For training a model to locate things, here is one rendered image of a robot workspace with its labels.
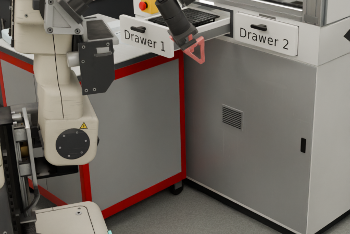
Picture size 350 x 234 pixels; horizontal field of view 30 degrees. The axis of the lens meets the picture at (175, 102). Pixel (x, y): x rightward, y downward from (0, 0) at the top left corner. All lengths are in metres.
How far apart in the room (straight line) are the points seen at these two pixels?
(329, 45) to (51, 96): 1.03
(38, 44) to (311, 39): 0.98
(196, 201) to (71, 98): 1.25
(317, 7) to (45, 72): 0.96
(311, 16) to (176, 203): 1.15
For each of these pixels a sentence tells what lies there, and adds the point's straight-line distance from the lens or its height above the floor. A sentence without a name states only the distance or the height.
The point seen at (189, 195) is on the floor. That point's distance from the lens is 3.09.
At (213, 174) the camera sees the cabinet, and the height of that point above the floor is 0.15.
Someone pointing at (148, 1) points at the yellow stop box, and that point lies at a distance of 2.87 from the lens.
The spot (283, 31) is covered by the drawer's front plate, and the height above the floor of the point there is 0.90.
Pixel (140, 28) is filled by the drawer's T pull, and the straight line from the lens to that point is 2.43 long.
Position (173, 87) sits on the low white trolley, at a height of 0.56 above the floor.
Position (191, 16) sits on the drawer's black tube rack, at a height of 0.90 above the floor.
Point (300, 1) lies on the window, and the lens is 2.38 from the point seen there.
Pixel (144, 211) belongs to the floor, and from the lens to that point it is 2.99.
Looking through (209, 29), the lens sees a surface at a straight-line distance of 2.52.
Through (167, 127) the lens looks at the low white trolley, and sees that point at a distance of 2.85.
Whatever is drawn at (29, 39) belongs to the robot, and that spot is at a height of 1.06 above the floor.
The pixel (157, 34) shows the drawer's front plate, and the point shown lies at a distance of 2.41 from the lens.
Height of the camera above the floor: 1.62
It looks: 23 degrees down
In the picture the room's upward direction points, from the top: 2 degrees counter-clockwise
